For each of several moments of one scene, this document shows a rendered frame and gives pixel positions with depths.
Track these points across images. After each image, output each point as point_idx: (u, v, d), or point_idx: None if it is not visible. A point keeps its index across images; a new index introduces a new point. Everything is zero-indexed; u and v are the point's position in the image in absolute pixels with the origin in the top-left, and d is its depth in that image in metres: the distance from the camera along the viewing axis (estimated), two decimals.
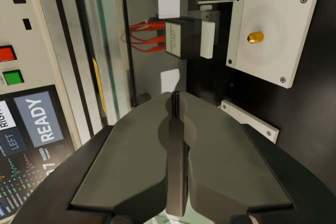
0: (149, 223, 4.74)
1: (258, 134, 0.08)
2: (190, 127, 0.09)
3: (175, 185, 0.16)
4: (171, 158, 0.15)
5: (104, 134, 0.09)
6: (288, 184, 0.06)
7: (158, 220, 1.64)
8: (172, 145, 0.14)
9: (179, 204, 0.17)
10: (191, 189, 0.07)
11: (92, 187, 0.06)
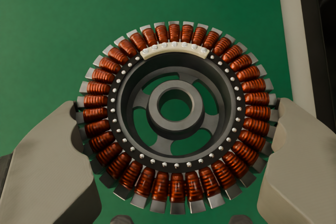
0: None
1: None
2: (281, 135, 0.09)
3: None
4: None
5: (2, 166, 0.07)
6: None
7: None
8: None
9: None
10: (261, 191, 0.07)
11: None
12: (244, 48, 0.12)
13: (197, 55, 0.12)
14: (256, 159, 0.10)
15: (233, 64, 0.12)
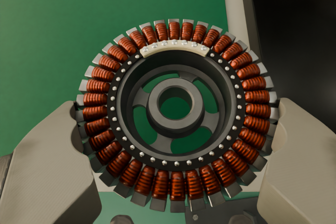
0: None
1: None
2: (281, 135, 0.09)
3: None
4: None
5: (3, 166, 0.07)
6: None
7: None
8: None
9: None
10: (261, 191, 0.07)
11: None
12: (245, 46, 0.12)
13: (197, 53, 0.12)
14: (256, 157, 0.10)
15: (233, 62, 0.12)
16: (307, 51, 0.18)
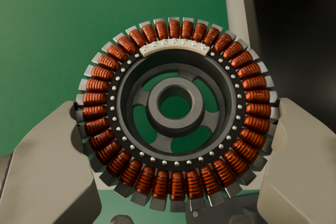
0: None
1: None
2: (281, 135, 0.09)
3: None
4: None
5: (2, 166, 0.07)
6: None
7: None
8: None
9: None
10: (261, 191, 0.07)
11: None
12: (245, 44, 0.12)
13: (197, 52, 0.12)
14: (256, 157, 0.10)
15: (233, 61, 0.11)
16: (308, 50, 0.18)
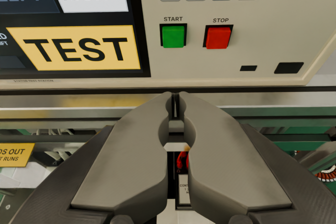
0: None
1: (258, 134, 0.08)
2: (190, 127, 0.09)
3: None
4: None
5: (104, 134, 0.09)
6: (288, 184, 0.06)
7: None
8: None
9: None
10: (191, 189, 0.07)
11: (92, 187, 0.06)
12: None
13: None
14: None
15: None
16: None
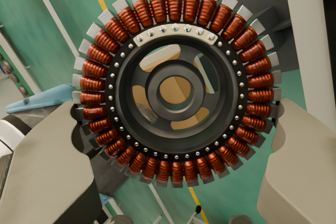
0: None
1: None
2: (281, 135, 0.09)
3: None
4: None
5: (3, 166, 0.07)
6: None
7: None
8: None
9: None
10: (261, 190, 0.07)
11: None
12: (261, 28, 0.10)
13: (202, 41, 0.10)
14: (246, 154, 0.11)
15: (243, 57, 0.10)
16: None
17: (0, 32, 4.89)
